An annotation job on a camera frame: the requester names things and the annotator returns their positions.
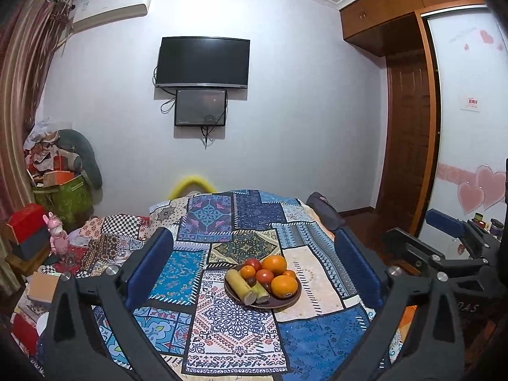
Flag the dark cloth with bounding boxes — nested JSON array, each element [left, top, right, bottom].
[[306, 191, 346, 233]]

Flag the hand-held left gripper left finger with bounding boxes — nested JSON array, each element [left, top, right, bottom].
[[40, 227, 181, 381]]

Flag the pile of clutter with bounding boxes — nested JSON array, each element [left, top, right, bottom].
[[24, 121, 80, 175]]

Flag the white air conditioner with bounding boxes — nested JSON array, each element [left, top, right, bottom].
[[69, 0, 153, 32]]

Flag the orange blanket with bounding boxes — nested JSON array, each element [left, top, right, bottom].
[[393, 304, 418, 350]]

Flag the large orange with sticker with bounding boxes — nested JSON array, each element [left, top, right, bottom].
[[271, 275, 299, 299]]

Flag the blue patchwork tablecloth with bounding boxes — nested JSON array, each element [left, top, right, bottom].
[[91, 190, 401, 381]]

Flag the red box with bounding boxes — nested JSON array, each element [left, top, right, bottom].
[[8, 203, 46, 243]]

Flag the wooden door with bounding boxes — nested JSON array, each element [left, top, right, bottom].
[[375, 53, 433, 217]]

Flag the black wall television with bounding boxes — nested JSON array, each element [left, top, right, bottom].
[[156, 37, 251, 89]]

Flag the large pink heart sticker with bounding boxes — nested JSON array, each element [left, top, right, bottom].
[[475, 164, 507, 211]]

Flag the red and white label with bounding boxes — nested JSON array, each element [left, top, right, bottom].
[[460, 94, 483, 112]]

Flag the dark grey box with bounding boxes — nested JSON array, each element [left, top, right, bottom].
[[12, 228, 52, 261]]

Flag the red cloth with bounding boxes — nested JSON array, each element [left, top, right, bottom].
[[11, 313, 40, 360]]

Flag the green storage box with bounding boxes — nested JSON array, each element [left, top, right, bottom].
[[32, 172, 94, 223]]

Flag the white sliding wardrobe door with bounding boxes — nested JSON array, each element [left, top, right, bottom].
[[421, 4, 508, 243]]

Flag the wooden wardrobe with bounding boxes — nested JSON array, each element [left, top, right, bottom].
[[339, 0, 487, 235]]

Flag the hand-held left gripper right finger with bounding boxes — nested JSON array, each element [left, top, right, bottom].
[[334, 227, 468, 381]]

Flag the small wall monitor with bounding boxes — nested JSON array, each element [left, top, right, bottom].
[[175, 89, 228, 127]]

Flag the striped brown curtain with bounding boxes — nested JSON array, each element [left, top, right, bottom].
[[0, 0, 74, 223]]

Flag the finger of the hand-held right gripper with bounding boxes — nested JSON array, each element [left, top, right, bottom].
[[426, 209, 501, 247], [382, 227, 490, 277]]

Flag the grey pillow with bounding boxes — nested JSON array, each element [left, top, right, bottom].
[[59, 129, 103, 189]]

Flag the yellow chair back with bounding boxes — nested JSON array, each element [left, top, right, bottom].
[[169, 175, 217, 200]]

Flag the checkered printed blanket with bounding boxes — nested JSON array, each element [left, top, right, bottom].
[[51, 214, 159, 278]]

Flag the dark purple round plate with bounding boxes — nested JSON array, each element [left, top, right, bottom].
[[224, 264, 302, 310]]

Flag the orange cardboard box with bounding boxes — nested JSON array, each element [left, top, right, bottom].
[[42, 170, 76, 187]]

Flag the small pink heart sticker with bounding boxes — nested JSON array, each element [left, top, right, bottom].
[[457, 182, 485, 215]]

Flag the pink plush toy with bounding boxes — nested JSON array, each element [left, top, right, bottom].
[[43, 212, 70, 257]]

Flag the brown cardboard box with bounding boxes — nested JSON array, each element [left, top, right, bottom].
[[27, 272, 62, 304]]

